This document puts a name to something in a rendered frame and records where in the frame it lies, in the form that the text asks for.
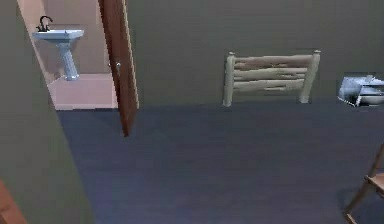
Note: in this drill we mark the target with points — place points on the wooden log headboard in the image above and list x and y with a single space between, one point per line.
270 74

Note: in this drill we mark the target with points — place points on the brown wooden room door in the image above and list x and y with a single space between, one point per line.
121 66

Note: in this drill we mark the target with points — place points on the brown wooden chair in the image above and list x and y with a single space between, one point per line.
370 186

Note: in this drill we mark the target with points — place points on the white pedestal sink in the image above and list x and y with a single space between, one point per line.
65 43

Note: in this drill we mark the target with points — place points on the reddish brown wooden furniture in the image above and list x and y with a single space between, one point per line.
8 206

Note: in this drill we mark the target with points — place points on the black sink faucet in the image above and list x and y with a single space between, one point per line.
43 25

